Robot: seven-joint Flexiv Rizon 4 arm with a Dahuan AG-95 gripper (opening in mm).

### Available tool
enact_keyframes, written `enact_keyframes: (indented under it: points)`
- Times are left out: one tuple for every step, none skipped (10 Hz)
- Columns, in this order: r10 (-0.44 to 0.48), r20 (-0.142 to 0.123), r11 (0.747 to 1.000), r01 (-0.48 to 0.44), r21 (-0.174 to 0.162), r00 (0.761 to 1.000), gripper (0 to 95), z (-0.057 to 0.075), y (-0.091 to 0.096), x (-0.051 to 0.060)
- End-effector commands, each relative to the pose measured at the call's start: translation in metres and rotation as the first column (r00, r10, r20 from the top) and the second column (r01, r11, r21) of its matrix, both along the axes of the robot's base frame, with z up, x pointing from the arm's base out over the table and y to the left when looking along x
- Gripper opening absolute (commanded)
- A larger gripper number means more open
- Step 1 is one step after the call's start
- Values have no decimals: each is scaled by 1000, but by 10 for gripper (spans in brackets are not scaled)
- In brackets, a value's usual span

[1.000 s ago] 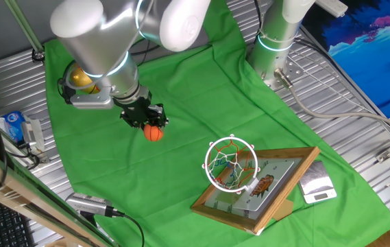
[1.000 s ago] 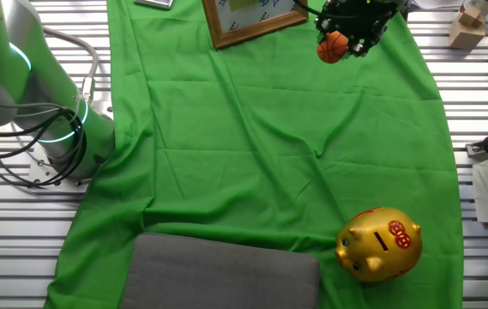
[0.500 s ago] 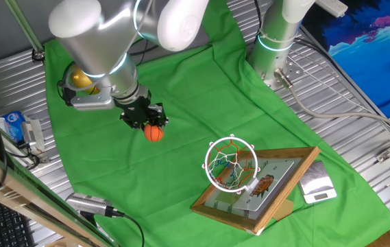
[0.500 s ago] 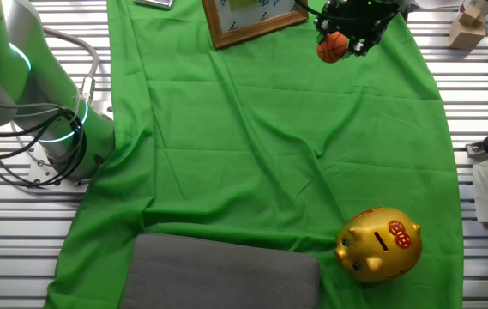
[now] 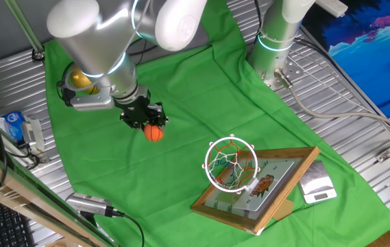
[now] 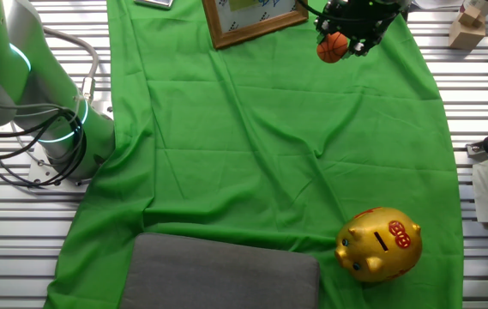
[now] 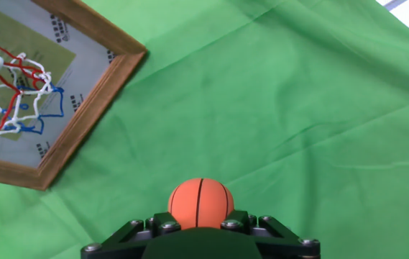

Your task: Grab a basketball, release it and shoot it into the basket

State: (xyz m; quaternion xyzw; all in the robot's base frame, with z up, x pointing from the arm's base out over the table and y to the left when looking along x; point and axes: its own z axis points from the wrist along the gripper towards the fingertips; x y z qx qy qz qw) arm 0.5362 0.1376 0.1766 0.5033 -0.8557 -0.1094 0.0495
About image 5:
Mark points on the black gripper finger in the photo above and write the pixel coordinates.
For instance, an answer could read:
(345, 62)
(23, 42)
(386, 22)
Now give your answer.
(157, 116)
(131, 123)

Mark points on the white power strip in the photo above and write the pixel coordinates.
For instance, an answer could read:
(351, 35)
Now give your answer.
(331, 6)

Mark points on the wooden beam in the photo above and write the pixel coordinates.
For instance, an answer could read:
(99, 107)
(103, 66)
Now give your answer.
(26, 195)

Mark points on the golden piggy bank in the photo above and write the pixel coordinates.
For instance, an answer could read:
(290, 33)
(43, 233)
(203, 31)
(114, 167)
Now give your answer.
(79, 80)

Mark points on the white toy basketball hoop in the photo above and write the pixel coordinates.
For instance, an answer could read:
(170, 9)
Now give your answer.
(280, 171)

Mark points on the small orange basketball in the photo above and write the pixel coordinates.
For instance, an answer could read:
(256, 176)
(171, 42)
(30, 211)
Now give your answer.
(153, 133)

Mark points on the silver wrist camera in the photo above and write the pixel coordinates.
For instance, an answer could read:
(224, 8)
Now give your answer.
(92, 103)

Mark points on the wooden picture frame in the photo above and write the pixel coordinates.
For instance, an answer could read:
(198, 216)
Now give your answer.
(290, 153)

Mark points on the blue tissue pack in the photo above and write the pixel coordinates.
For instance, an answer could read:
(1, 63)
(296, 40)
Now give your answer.
(13, 127)

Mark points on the silver digital scale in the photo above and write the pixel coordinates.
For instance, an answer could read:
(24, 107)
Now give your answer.
(316, 180)

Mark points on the silver metal camera bracket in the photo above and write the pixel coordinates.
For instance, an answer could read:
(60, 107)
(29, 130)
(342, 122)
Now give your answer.
(40, 156)

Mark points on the green metal strut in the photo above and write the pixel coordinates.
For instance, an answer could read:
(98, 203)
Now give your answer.
(23, 24)

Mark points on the silver ribbed depth camera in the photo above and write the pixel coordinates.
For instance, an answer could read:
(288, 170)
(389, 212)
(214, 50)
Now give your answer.
(88, 203)

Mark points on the green cloth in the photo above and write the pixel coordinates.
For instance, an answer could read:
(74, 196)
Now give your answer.
(181, 103)

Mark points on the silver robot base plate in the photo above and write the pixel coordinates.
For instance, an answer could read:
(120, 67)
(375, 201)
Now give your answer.
(292, 70)

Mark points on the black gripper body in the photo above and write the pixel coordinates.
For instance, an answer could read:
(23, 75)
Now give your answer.
(134, 109)

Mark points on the blue printed mat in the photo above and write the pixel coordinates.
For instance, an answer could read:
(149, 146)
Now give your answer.
(369, 61)

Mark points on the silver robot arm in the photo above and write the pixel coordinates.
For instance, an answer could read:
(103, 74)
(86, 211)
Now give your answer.
(88, 44)

